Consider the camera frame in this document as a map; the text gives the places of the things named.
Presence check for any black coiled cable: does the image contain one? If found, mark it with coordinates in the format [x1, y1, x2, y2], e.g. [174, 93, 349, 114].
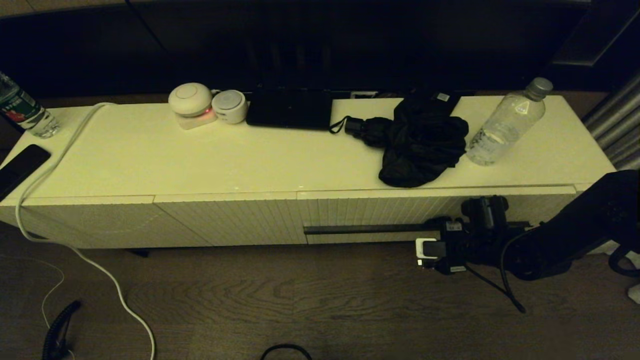
[42, 300, 82, 360]

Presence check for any thin white cable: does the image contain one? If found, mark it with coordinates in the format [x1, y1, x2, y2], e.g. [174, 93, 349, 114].
[0, 255, 76, 360]

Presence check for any white low cabinet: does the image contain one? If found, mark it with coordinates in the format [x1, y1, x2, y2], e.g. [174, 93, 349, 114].
[0, 95, 618, 258]

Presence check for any small white round speaker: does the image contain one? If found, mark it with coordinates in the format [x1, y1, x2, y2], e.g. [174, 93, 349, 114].
[211, 89, 249, 125]

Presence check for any water bottle with green label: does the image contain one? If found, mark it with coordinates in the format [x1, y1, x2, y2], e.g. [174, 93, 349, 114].
[0, 71, 62, 139]

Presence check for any small black set-top box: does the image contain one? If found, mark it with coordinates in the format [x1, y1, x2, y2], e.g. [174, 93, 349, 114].
[425, 91, 462, 118]

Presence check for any thick white cable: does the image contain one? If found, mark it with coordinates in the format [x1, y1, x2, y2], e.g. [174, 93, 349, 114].
[15, 102, 157, 360]

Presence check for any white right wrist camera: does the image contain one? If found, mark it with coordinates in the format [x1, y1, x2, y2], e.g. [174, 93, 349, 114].
[416, 238, 447, 268]

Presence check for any large black box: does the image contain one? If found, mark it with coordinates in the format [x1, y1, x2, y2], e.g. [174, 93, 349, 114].
[245, 87, 334, 131]

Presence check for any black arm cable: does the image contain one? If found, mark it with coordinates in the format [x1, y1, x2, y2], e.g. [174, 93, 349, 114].
[465, 227, 527, 314]
[607, 245, 640, 278]

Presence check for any clear water bottle grey cap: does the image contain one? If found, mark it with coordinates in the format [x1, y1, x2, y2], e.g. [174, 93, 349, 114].
[465, 77, 554, 167]

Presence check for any black umbrella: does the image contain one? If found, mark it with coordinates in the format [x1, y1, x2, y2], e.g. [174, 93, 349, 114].
[329, 97, 470, 189]

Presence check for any black cable loop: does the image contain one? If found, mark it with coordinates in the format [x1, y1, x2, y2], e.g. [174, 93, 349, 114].
[260, 344, 313, 360]

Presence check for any white drawer with black handle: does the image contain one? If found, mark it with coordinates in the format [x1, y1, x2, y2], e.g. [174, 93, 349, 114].
[297, 186, 577, 246]

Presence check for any white flat charging base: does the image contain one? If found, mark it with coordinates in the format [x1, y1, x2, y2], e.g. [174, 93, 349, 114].
[177, 108, 219, 131]

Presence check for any white dome shaped device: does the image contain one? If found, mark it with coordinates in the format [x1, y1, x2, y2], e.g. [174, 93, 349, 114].
[168, 82, 214, 118]

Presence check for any black smartphone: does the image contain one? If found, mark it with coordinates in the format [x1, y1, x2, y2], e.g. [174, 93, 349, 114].
[0, 144, 52, 202]

